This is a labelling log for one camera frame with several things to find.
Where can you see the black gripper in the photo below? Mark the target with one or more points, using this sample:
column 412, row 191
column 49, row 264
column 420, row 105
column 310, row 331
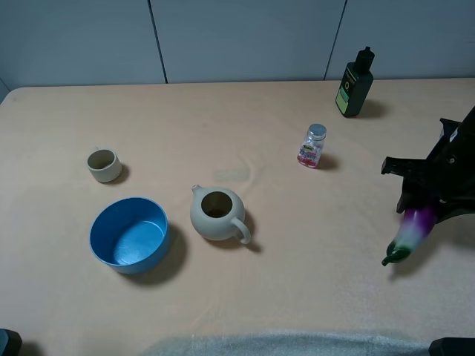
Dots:
column 445, row 178

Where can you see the purple toy eggplant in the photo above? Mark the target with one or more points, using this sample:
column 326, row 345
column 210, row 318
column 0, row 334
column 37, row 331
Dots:
column 417, row 223

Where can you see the black object bottom right corner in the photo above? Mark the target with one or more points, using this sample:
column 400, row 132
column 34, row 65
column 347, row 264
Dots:
column 453, row 346

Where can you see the black object corner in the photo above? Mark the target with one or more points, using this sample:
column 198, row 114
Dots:
column 453, row 346
column 10, row 343

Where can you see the black object bottom left corner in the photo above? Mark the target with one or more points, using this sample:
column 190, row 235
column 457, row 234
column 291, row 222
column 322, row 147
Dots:
column 10, row 343

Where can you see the small clear pill bottle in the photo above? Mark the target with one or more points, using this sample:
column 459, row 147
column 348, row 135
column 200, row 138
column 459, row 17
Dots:
column 311, row 149

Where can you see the black bottle with green label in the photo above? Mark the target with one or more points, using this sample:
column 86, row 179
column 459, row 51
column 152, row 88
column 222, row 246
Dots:
column 355, row 84

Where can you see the grey cloth at bottom edge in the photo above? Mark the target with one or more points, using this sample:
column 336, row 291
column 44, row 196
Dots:
column 287, row 343

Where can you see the beige ceramic teapot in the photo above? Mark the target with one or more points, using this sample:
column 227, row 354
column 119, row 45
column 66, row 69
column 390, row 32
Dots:
column 218, row 214

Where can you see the blue plastic bowl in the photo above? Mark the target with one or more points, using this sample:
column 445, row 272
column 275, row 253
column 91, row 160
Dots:
column 130, row 235

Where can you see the small beige cup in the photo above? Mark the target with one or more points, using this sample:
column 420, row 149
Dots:
column 104, row 165

